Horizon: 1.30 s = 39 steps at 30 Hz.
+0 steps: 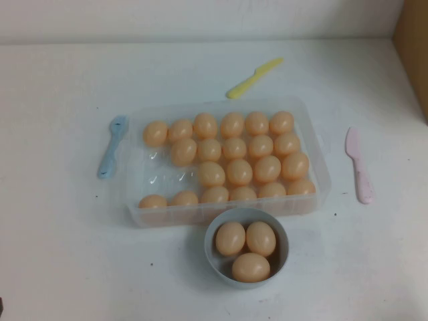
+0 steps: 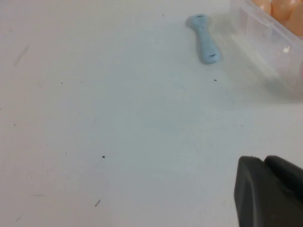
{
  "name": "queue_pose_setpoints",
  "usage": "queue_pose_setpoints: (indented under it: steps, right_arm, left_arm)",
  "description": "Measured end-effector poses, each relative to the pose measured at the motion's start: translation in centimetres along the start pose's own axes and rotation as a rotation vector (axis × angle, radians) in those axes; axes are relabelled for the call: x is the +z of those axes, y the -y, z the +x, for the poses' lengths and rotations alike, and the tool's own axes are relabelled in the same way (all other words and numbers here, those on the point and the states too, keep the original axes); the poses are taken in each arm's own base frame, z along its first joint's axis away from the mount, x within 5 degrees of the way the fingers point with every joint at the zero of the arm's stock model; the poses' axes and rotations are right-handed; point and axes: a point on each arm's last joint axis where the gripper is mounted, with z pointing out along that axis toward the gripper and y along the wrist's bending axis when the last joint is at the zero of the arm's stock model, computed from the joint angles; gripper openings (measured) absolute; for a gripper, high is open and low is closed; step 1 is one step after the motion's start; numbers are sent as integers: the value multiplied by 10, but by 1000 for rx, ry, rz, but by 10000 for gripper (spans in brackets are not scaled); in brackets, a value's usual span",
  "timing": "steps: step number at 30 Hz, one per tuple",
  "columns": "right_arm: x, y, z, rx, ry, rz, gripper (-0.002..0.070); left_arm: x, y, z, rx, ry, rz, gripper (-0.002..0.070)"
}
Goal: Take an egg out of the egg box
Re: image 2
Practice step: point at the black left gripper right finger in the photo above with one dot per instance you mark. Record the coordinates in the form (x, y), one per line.
(286, 172)

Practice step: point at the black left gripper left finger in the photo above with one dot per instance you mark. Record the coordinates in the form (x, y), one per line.
(260, 196)

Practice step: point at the clear plastic egg box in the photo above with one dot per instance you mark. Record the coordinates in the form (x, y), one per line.
(265, 26)

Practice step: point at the beige plastic egg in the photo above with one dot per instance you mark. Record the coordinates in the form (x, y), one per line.
(297, 23)
(262, 4)
(281, 9)

